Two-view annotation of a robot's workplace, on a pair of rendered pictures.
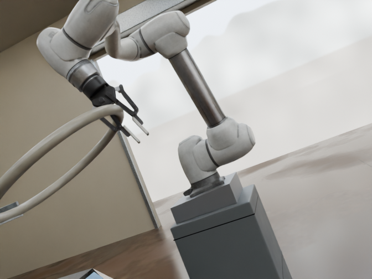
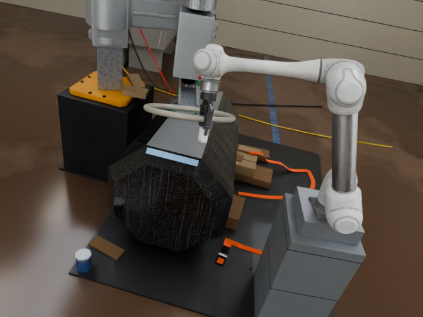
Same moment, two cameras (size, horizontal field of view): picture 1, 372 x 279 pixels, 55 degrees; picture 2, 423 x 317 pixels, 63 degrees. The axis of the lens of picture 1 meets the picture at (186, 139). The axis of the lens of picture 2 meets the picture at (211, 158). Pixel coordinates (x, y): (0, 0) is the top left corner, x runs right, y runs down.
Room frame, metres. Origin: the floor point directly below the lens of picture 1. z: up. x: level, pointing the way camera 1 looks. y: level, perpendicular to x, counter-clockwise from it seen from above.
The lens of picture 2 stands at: (0.76, -1.24, 2.06)
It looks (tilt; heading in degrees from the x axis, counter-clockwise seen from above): 34 degrees down; 74
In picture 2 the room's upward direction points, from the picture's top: 11 degrees clockwise
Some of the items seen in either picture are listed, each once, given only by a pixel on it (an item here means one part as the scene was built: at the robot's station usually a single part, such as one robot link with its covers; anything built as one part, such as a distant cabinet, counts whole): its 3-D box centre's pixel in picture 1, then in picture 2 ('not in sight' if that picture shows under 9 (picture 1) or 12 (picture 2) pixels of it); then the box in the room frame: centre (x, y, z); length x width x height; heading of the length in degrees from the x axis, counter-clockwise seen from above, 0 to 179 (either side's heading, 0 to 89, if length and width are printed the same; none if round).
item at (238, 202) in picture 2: not in sight; (233, 211); (1.62, 0.80, 0.07); 0.30 x 0.12 x 0.12; 65
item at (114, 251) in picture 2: not in sight; (106, 247); (0.60, 0.47, 0.02); 0.25 x 0.10 x 0.01; 145
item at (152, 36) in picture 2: not in sight; (153, 33); (1.00, 4.50, 0.43); 1.30 x 0.62 x 0.86; 75
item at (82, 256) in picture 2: not in sight; (84, 260); (0.47, 0.32, 0.08); 0.10 x 0.10 x 0.13
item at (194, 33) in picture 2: not in sight; (192, 42); (1.12, 1.11, 1.37); 0.36 x 0.22 x 0.45; 84
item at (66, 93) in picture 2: not in sight; (109, 126); (0.54, 1.59, 0.37); 0.66 x 0.66 x 0.74; 69
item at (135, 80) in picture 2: not in sight; (136, 80); (0.76, 1.68, 0.80); 0.20 x 0.10 x 0.05; 109
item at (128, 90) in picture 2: not in sight; (135, 92); (0.75, 1.45, 0.81); 0.20 x 0.10 x 0.05; 167
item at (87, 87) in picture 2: not in sight; (109, 87); (0.54, 1.59, 0.76); 0.49 x 0.49 x 0.05; 69
